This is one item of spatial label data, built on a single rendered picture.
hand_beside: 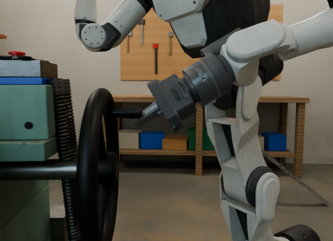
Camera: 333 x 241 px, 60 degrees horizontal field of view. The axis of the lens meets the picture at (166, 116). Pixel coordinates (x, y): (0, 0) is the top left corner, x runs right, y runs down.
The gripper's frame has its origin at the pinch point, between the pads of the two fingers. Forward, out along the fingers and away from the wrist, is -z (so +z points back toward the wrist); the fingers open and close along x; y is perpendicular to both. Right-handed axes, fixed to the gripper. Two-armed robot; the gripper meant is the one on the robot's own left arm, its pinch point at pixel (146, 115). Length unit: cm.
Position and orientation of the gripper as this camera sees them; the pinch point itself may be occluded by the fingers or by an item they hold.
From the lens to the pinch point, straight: 60.1
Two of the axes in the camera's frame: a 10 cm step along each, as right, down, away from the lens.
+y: -2.3, -3.9, -8.9
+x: -4.5, -7.7, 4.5
